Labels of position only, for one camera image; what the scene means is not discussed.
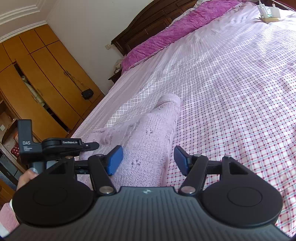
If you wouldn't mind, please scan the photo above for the pink knitted cardigan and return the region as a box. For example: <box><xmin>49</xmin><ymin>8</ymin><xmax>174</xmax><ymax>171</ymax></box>
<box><xmin>79</xmin><ymin>94</ymin><xmax>181</xmax><ymax>190</ymax></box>

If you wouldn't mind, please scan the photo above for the small black shoulder bag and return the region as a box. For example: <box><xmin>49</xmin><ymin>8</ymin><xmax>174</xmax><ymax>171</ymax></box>
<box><xmin>81</xmin><ymin>88</ymin><xmax>94</xmax><ymax>100</ymax></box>

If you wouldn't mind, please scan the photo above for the orange wooden wardrobe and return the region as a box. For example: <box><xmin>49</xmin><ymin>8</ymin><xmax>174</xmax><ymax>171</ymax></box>
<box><xmin>0</xmin><ymin>24</ymin><xmax>106</xmax><ymax>207</ymax></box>

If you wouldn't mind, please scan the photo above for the magenta quilted pillow cover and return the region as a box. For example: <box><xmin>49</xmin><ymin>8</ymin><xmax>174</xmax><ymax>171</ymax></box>
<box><xmin>121</xmin><ymin>0</ymin><xmax>240</xmax><ymax>73</ymax></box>

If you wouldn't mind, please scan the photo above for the dark wooden headboard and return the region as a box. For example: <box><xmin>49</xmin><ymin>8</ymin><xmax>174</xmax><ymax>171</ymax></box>
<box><xmin>111</xmin><ymin>0</ymin><xmax>196</xmax><ymax>56</ymax></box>

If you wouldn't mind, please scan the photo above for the dark wooden nightstand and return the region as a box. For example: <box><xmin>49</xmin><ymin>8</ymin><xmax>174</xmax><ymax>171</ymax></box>
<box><xmin>108</xmin><ymin>70</ymin><xmax>122</xmax><ymax>83</ymax></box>

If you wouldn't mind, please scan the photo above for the white pillow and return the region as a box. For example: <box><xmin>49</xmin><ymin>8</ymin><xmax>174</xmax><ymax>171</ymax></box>
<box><xmin>171</xmin><ymin>0</ymin><xmax>210</xmax><ymax>25</ymax></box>

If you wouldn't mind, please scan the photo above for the power strip with white chargers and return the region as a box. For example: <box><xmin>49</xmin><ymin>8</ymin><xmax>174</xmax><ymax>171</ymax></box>
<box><xmin>257</xmin><ymin>1</ymin><xmax>280</xmax><ymax>24</ymax></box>

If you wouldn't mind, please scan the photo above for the pink checkered bed sheet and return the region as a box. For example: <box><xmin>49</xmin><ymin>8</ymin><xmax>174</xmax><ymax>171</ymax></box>
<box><xmin>74</xmin><ymin>3</ymin><xmax>295</xmax><ymax>236</ymax></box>

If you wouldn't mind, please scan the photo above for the person's left hand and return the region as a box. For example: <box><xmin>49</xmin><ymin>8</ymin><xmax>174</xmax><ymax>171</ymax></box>
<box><xmin>16</xmin><ymin>169</ymin><xmax>38</xmax><ymax>190</ymax></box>

